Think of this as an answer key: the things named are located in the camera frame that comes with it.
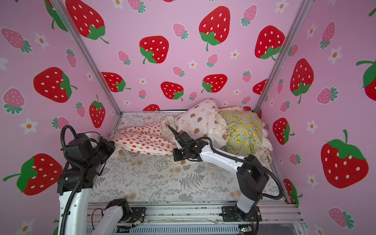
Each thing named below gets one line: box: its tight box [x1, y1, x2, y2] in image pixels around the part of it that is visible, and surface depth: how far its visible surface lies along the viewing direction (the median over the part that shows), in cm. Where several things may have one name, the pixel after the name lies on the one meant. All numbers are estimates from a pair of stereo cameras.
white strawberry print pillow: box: [111, 121, 175, 156], surface depth 80 cm
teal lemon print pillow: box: [220, 110, 264, 158], surface depth 83 cm
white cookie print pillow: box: [161, 98, 230, 148], surface depth 93 cm
